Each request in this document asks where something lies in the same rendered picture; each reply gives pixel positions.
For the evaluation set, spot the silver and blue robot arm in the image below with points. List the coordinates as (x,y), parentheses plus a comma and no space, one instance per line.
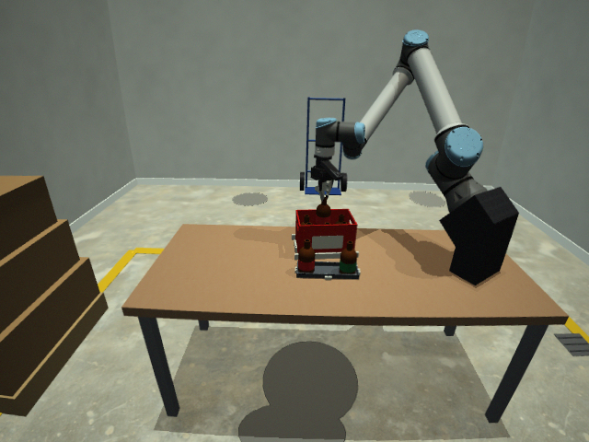
(456,153)

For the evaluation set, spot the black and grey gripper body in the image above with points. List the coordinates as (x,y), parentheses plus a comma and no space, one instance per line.
(317,171)

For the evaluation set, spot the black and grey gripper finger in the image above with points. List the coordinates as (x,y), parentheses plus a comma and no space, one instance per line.
(320,188)
(328,187)

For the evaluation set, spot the dark red crate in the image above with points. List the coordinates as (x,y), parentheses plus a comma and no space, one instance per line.
(324,238)

